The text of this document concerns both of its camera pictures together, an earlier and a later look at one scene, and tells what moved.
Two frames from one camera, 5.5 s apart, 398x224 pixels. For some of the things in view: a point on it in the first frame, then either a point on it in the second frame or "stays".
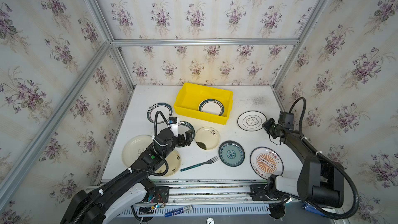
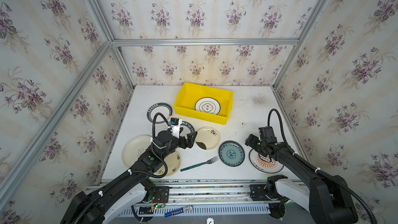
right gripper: [270, 127] to [254, 141]
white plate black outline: [251, 120] to [208, 105]
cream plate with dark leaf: [207, 138] stays
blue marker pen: [179, 211] stays
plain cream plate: [133, 147] stays
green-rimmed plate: [165, 109] stays
